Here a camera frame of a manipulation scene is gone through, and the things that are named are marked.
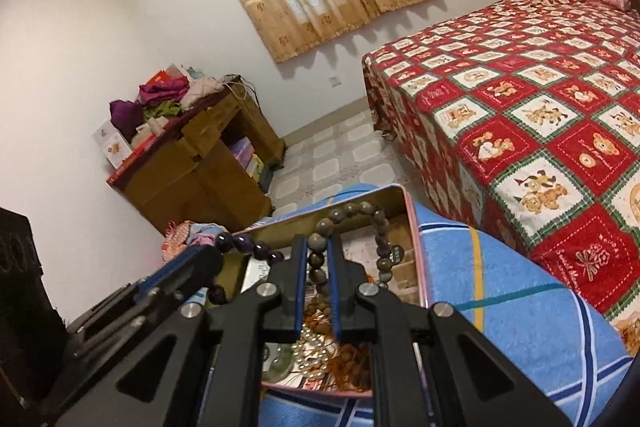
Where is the white product box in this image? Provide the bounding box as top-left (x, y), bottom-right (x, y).
top-left (93, 120), bottom-right (132, 169)

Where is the pink metal tin box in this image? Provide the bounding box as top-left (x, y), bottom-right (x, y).
top-left (216, 184), bottom-right (426, 399)

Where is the brown seed bead necklace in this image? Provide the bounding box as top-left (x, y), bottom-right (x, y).
top-left (299, 271), bottom-right (392, 393)

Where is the red book on desk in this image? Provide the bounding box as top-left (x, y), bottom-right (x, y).
top-left (106, 131), bottom-right (168, 187)

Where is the wooden desk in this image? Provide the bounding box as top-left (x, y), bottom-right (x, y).
top-left (112, 77), bottom-right (285, 232)

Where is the paper leaflet in tin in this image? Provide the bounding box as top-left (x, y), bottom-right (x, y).
top-left (241, 227), bottom-right (378, 291)

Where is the clothes pile on desk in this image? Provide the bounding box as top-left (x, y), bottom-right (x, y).
top-left (110, 70), bottom-right (224, 142)

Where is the wall socket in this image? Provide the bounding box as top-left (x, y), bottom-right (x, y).
top-left (329, 76), bottom-right (342, 88)

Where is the blue plaid tablecloth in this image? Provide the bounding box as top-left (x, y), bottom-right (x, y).
top-left (249, 184), bottom-right (639, 426)

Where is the red patchwork bedspread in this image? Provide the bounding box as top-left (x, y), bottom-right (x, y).
top-left (362, 0), bottom-right (639, 353)

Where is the clothes pile on floor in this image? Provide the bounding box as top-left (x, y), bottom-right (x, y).
top-left (162, 221), bottom-right (227, 262)

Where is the green jade bangle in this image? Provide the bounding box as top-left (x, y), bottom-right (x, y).
top-left (262, 343), bottom-right (295, 384)

